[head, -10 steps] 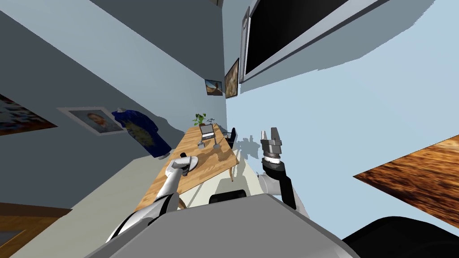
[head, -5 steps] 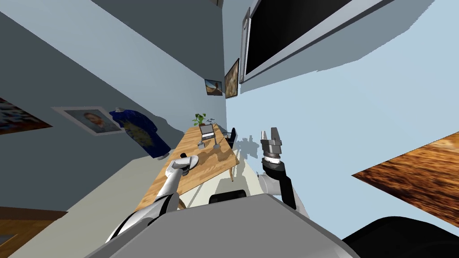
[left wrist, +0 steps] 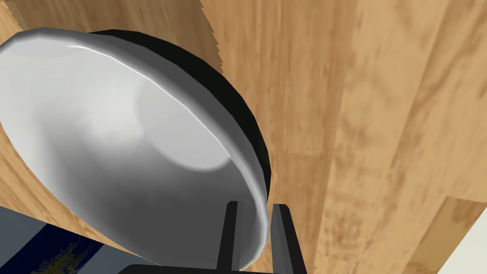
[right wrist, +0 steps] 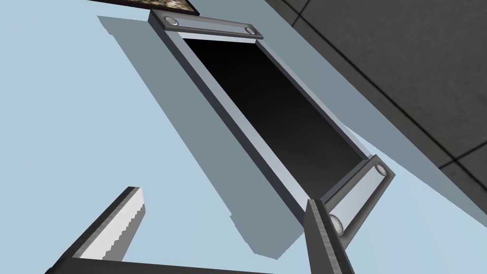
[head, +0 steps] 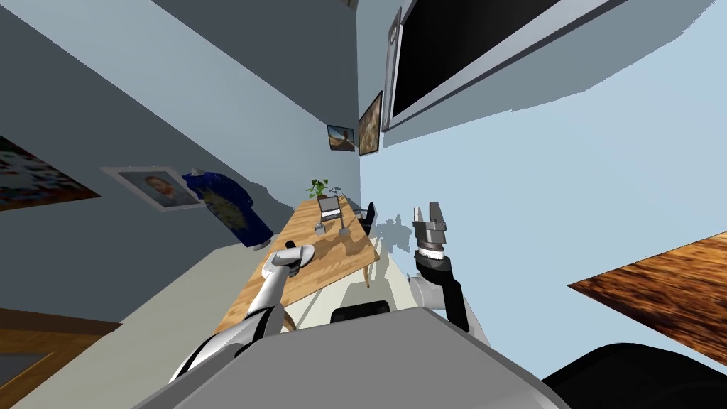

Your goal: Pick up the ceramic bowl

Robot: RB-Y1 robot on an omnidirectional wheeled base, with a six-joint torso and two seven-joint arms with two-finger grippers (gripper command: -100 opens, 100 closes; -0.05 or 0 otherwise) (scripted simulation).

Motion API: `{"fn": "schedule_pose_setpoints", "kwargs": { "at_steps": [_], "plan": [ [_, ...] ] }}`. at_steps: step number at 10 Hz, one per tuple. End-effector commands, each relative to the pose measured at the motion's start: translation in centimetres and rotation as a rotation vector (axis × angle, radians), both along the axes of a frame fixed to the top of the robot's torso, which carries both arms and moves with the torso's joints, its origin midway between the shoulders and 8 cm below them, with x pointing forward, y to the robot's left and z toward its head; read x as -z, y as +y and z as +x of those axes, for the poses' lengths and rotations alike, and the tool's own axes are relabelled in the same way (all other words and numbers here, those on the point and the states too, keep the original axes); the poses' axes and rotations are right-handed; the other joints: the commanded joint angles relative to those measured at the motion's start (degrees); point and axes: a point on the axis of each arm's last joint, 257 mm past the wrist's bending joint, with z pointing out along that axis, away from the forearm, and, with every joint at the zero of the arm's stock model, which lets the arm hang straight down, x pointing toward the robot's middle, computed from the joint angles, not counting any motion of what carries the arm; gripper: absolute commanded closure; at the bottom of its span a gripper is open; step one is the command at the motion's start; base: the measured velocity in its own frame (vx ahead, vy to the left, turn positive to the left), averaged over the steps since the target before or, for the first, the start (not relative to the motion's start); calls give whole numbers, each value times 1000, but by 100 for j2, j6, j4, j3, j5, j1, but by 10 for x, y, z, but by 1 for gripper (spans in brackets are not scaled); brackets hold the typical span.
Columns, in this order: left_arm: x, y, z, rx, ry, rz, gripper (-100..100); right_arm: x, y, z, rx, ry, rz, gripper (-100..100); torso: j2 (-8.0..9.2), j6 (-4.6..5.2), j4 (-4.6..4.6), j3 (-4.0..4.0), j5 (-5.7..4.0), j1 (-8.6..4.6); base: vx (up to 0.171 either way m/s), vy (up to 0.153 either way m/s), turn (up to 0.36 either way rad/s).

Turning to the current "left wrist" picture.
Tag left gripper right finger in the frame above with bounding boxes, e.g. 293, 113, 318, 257
272, 203, 308, 274

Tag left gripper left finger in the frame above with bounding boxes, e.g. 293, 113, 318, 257
216, 200, 242, 272

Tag white bowl with black outside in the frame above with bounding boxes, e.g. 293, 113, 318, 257
0, 26, 273, 272

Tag dark blue patterned rug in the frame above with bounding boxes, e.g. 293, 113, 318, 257
0, 222, 105, 274

